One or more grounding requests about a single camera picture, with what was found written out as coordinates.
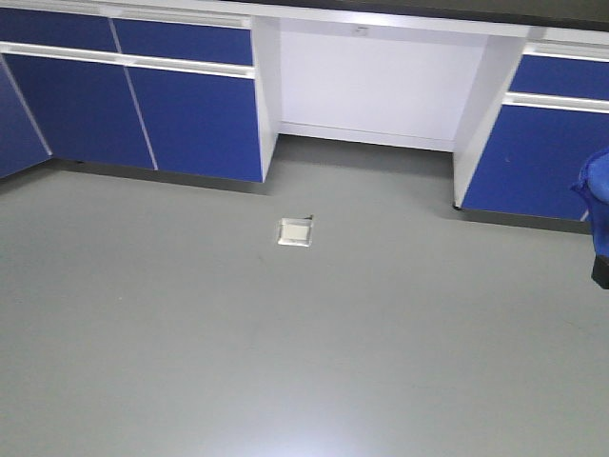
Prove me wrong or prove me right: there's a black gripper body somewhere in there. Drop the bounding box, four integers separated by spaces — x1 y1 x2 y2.
591 254 609 288

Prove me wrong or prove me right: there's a metal floor outlet box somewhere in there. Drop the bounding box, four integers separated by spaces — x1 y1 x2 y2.
277 215 314 248

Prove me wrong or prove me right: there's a blue microfiber cloth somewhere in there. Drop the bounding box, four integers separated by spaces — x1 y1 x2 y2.
571 148 608 257

